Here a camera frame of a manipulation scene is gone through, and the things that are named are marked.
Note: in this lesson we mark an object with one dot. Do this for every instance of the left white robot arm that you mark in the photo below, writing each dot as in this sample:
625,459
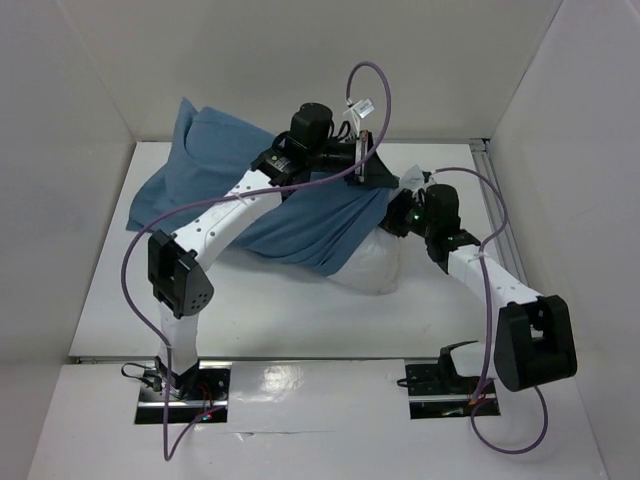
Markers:
178,262

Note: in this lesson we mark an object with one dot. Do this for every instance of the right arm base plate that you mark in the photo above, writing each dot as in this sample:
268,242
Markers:
436,391

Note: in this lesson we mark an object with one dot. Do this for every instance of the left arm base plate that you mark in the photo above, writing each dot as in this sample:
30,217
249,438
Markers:
205,398

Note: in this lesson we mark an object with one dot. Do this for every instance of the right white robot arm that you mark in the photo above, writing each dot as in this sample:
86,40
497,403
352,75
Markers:
529,340

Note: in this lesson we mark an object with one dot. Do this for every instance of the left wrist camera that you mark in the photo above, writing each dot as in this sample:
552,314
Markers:
357,111

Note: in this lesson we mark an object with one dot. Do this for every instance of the white pillow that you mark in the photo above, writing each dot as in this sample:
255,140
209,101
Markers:
374,267

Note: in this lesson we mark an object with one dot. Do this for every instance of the blue pillowcase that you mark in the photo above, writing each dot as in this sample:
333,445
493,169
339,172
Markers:
316,228

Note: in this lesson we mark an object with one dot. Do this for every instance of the aluminium rail frame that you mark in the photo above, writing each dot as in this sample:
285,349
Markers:
504,246

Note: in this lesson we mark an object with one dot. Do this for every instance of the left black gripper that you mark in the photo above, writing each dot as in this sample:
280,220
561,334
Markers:
374,174

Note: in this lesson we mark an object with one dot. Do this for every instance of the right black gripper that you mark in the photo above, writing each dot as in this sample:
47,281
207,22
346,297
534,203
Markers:
395,215

